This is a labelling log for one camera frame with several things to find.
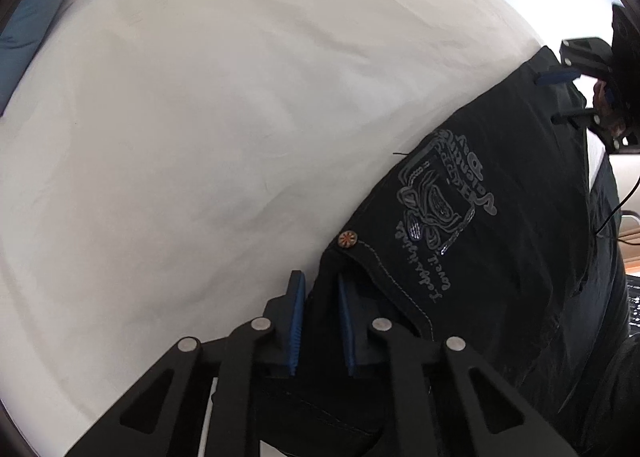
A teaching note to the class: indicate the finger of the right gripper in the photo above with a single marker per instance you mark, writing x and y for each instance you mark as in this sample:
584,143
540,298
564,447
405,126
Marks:
574,117
557,75

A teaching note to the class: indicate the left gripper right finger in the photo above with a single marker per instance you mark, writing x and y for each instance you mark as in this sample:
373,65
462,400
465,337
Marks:
357,311

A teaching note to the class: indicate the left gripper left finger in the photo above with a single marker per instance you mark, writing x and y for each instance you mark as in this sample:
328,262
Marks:
286,315

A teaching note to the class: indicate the black denim pants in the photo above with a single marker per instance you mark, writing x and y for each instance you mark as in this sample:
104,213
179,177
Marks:
493,231

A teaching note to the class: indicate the white bed sheet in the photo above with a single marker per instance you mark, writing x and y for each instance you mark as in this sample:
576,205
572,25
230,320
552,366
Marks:
167,164

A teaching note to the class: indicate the blue folded duvet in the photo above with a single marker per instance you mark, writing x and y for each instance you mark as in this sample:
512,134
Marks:
20,40

